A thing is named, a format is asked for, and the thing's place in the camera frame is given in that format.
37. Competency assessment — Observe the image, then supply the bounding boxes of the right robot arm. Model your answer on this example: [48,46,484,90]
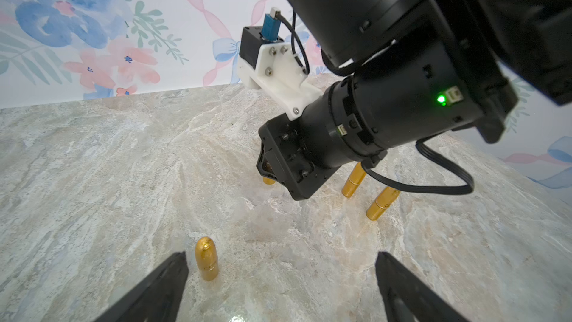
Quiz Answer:
[257,0,571,201]

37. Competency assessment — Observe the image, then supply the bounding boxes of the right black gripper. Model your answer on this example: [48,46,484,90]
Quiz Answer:
[256,114,337,201]

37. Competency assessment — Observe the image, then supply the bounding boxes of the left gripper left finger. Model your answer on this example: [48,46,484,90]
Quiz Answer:
[96,251,189,321]

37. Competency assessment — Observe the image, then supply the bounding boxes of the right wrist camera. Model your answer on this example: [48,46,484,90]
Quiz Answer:
[236,7,321,121]

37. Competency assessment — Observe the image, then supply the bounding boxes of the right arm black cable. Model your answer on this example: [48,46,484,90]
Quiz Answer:
[360,136,475,196]

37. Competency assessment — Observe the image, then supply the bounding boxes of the gold lipstick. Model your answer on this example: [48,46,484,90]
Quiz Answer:
[366,186,401,221]
[195,236,219,281]
[341,162,366,198]
[263,177,276,185]

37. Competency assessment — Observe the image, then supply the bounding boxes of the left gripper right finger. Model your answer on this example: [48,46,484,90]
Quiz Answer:
[375,251,468,322]

